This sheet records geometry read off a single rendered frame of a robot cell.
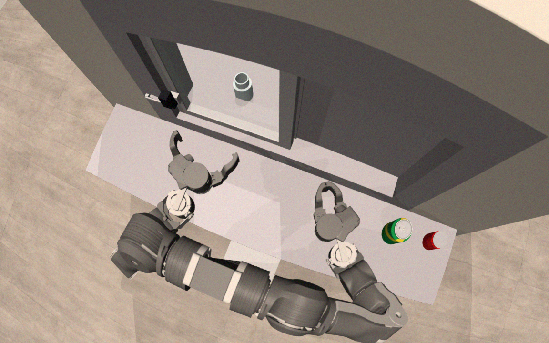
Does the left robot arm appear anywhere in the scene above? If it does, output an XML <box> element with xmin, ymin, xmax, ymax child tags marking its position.
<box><xmin>109</xmin><ymin>190</ymin><xmax>211</xmax><ymax>291</ymax></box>

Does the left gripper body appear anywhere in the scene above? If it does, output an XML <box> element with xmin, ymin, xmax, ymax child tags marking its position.
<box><xmin>168</xmin><ymin>154</ymin><xmax>213</xmax><ymax>211</ymax></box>

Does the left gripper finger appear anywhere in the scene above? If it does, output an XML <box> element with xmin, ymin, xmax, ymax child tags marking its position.
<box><xmin>210</xmin><ymin>153</ymin><xmax>240</xmax><ymax>188</ymax></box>
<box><xmin>170</xmin><ymin>130</ymin><xmax>183</xmax><ymax>159</ymax></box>

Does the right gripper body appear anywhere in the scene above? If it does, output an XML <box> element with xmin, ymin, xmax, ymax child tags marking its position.
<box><xmin>315</xmin><ymin>205</ymin><xmax>360</xmax><ymax>262</ymax></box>

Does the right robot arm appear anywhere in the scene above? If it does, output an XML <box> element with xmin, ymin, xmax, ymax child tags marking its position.
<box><xmin>223</xmin><ymin>242</ymin><xmax>408</xmax><ymax>343</ymax></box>

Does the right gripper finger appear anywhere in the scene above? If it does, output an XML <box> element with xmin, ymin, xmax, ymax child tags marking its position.
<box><xmin>313</xmin><ymin>182</ymin><xmax>326</xmax><ymax>224</ymax></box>
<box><xmin>325</xmin><ymin>181</ymin><xmax>347</xmax><ymax>213</ymax></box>

